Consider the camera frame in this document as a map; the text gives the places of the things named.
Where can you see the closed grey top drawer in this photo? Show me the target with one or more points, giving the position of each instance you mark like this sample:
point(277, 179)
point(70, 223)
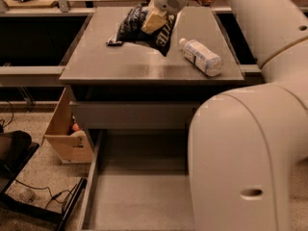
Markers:
point(132, 114)

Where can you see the blue chip bag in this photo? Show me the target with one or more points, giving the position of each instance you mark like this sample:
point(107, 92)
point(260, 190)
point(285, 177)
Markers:
point(130, 30)

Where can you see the grey metal rail left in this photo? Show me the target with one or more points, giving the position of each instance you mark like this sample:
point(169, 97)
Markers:
point(30, 76)

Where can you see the white plastic bottle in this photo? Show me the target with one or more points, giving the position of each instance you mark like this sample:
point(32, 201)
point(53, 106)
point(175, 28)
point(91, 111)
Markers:
point(202, 57)

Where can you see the open grey middle drawer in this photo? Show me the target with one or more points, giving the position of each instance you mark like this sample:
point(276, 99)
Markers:
point(138, 181)

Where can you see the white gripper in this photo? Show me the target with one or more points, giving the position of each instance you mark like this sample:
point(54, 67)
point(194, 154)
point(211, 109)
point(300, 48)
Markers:
point(167, 0)

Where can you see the dark snack bar wrapper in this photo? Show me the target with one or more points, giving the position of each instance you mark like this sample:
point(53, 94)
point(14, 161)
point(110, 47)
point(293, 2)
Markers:
point(113, 42)

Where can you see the grey drawer cabinet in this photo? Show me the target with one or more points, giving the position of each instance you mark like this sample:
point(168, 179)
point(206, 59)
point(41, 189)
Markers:
point(130, 72)

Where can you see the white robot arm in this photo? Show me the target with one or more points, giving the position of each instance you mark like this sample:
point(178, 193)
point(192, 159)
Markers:
point(243, 143)

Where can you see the dark bag on left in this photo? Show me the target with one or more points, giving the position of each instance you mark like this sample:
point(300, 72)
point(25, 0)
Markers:
point(13, 148)

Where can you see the cardboard box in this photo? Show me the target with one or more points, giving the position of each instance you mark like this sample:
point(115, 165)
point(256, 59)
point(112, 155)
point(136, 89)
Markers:
point(70, 147)

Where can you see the orange fruit in box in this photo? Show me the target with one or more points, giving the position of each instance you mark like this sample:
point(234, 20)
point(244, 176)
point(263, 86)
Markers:
point(75, 127)

